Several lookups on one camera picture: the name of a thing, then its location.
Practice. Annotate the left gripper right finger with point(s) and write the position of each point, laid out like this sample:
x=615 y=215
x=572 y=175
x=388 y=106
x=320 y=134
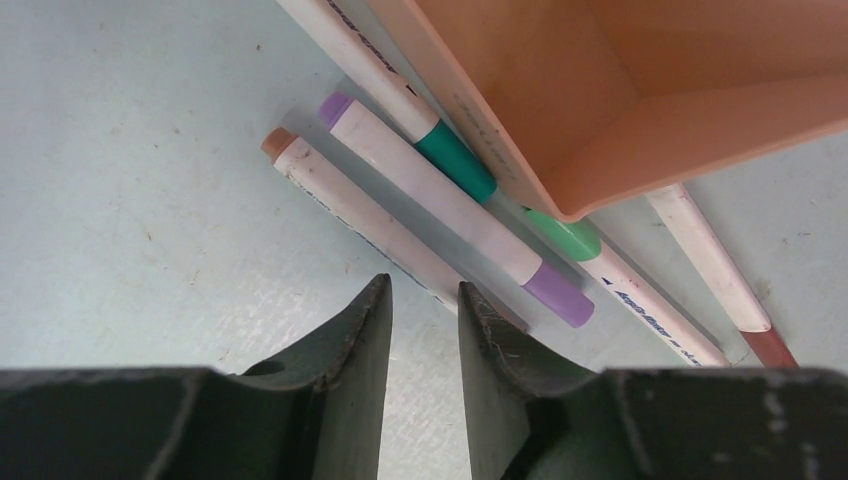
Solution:
x=533 y=414

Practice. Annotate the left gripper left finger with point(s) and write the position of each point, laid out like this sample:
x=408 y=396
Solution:
x=314 y=410

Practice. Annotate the purple cap marker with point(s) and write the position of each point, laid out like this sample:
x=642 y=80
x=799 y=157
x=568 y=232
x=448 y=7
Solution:
x=362 y=132

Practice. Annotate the green cap marker upper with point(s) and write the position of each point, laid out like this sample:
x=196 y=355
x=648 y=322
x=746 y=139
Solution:
x=584 y=245

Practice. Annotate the brown cap marker in cluster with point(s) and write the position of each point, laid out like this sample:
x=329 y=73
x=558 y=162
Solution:
x=309 y=170

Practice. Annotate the orange plastic file organizer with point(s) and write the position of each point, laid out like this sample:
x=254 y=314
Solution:
x=576 y=105

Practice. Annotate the teal cap marker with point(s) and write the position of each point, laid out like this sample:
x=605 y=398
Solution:
x=332 y=30

